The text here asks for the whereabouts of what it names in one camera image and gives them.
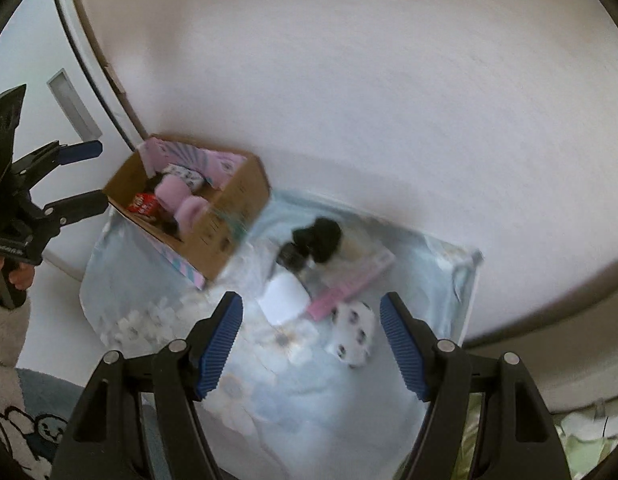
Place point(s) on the red rectangular box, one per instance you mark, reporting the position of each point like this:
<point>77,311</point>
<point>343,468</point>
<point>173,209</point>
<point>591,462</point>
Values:
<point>144,204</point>

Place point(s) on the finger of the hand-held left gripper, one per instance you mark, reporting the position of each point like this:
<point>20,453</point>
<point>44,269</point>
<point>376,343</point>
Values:
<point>81,203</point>
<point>81,150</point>

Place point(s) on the person's left hand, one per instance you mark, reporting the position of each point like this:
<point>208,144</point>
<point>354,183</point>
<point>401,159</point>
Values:
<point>21,276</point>

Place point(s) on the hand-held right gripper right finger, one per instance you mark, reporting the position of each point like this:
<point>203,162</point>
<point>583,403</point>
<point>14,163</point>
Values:
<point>404,345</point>

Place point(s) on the green floral blanket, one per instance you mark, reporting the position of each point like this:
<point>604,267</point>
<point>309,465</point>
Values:
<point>589,440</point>

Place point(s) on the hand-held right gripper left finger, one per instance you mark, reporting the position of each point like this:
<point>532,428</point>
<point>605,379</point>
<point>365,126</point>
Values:
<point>219,345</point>

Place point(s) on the round panda print pouch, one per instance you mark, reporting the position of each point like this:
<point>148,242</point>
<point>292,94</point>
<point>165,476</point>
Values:
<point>351,332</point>

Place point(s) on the person's printed clothing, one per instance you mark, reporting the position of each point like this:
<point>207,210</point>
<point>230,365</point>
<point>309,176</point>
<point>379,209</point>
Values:
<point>29,425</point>

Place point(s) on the floral blue tablecloth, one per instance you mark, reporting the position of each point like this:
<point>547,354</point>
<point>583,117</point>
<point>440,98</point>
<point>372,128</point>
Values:
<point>314,400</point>

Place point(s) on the pink striped cardboard box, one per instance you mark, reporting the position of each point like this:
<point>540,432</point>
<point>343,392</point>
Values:
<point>239,195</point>

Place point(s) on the white cabinet door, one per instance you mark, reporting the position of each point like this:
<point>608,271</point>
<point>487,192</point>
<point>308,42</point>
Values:
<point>34,50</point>

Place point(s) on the person's left forearm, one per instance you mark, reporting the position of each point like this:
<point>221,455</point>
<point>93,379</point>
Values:
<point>9,330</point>

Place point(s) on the white square case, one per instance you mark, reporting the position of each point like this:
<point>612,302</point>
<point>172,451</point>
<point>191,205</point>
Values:
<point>284,300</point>

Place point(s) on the pink comb packet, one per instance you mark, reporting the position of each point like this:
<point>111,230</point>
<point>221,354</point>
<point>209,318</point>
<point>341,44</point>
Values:
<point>349,280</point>

